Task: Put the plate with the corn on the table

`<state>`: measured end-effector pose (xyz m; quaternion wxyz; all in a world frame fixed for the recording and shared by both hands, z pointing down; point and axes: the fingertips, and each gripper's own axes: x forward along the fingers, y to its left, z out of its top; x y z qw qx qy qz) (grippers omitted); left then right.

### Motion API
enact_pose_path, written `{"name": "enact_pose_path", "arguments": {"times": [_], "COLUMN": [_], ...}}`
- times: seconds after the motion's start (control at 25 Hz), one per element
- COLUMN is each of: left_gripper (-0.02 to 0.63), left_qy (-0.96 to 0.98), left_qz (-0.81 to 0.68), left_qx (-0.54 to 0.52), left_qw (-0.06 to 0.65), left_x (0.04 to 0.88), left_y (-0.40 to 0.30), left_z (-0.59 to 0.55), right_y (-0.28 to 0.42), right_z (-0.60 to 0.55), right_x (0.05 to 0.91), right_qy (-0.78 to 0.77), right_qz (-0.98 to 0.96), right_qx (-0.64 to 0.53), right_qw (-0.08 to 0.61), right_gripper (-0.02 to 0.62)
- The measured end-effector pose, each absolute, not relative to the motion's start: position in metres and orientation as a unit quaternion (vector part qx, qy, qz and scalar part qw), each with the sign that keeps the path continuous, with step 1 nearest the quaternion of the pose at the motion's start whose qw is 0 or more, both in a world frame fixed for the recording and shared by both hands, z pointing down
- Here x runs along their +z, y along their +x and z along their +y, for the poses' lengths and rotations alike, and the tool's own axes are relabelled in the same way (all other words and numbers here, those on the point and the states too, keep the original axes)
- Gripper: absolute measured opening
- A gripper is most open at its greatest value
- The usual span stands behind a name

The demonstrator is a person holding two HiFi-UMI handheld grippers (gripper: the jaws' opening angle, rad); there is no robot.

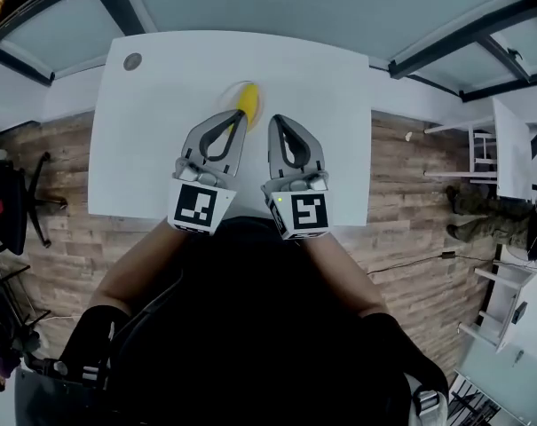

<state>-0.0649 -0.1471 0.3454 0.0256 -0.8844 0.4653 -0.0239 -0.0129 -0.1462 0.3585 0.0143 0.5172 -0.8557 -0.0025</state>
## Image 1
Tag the black office chair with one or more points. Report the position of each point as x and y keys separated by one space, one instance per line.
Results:
x=10 y=202

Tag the clear plate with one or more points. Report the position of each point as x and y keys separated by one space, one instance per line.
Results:
x=229 y=95

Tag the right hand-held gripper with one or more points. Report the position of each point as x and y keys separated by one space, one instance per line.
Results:
x=301 y=209

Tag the white wooden chair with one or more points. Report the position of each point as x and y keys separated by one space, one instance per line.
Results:
x=481 y=153

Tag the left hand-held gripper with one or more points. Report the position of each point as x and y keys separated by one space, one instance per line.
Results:
x=197 y=207

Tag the small black box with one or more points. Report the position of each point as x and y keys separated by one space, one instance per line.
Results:
x=519 y=312

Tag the yellow corn cob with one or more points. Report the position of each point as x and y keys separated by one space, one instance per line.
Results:
x=250 y=100

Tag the white low table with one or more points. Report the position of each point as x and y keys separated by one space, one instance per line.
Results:
x=521 y=300

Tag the white side desk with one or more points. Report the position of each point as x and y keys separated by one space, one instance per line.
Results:
x=512 y=149

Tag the person's right forearm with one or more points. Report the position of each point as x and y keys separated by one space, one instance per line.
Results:
x=339 y=273

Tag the person's left forearm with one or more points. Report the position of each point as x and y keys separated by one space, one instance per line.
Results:
x=130 y=269

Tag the person's black clothing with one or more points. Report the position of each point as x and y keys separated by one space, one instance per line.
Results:
x=259 y=326

